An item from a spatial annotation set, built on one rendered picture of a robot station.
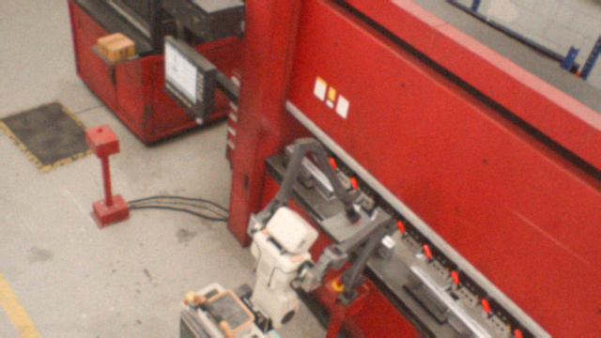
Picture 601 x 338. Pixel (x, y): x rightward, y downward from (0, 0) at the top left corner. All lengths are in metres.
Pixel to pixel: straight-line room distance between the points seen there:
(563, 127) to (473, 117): 0.43
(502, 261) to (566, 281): 0.31
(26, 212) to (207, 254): 1.42
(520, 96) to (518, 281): 0.87
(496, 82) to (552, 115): 0.27
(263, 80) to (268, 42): 0.25
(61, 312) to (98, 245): 0.61
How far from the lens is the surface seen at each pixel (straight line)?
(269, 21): 3.38
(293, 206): 3.88
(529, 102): 2.49
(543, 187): 2.59
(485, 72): 2.59
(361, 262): 3.14
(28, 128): 5.75
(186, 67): 3.64
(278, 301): 3.15
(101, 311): 4.22
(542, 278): 2.78
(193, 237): 4.61
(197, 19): 3.43
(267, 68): 3.54
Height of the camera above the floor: 3.37
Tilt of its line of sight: 40 degrees down
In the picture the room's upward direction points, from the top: 11 degrees clockwise
